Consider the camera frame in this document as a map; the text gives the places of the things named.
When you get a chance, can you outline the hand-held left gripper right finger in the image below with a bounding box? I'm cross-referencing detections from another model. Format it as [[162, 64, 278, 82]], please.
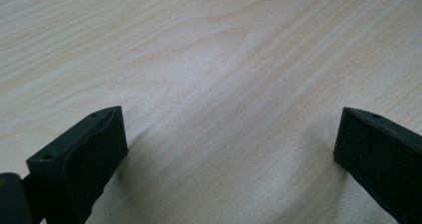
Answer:
[[332, 107, 422, 224]]

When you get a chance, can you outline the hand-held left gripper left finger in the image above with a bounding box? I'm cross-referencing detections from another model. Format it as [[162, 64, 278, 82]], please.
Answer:
[[25, 106, 129, 224]]

